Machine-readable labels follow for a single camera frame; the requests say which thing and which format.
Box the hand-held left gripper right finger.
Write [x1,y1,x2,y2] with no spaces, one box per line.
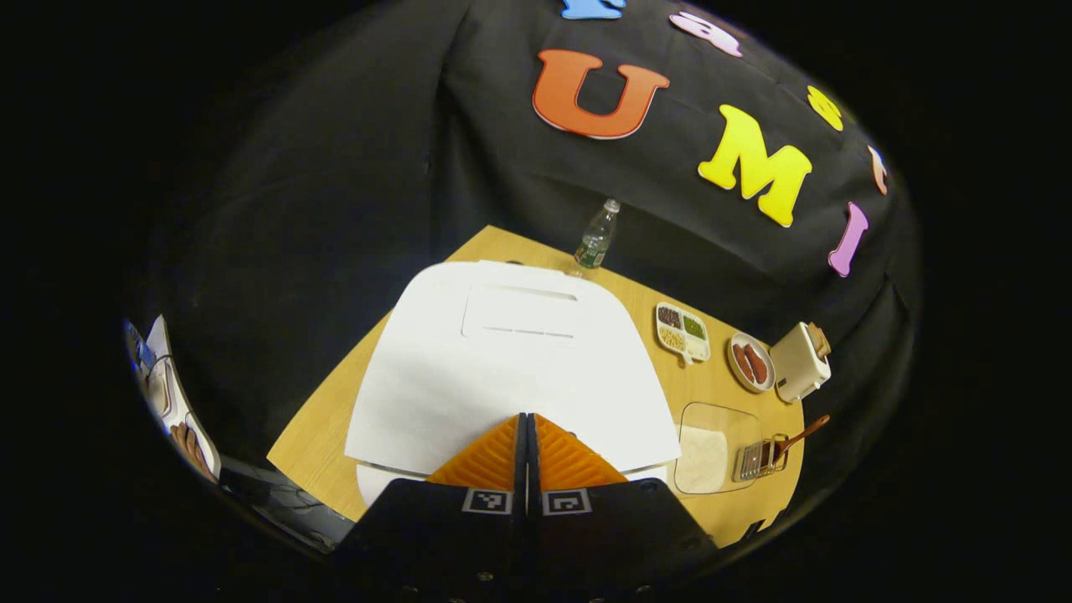
[529,413,721,587]

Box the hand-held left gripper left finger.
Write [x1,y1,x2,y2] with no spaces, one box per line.
[335,413,530,587]

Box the clear rice container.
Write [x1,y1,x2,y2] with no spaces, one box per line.
[674,402,765,495]

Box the white rice cooker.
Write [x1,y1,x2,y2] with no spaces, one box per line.
[345,260,683,508]

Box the wire chopstick holder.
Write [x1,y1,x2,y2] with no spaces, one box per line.
[734,433,790,482]

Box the brown wooden spoon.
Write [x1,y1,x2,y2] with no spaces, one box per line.
[770,415,831,463]

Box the white divided grain dish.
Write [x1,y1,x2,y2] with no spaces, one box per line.
[655,301,712,367]

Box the round sausage plate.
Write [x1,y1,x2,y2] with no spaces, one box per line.
[727,332,776,394]

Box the white toaster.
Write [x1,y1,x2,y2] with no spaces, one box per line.
[769,322,832,404]

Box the clear plastic water bottle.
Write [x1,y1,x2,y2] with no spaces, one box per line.
[575,198,621,271]

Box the white side desk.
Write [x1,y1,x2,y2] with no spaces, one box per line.
[126,314,223,482]

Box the black backdrop cloth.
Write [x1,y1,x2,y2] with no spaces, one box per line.
[126,0,922,554]

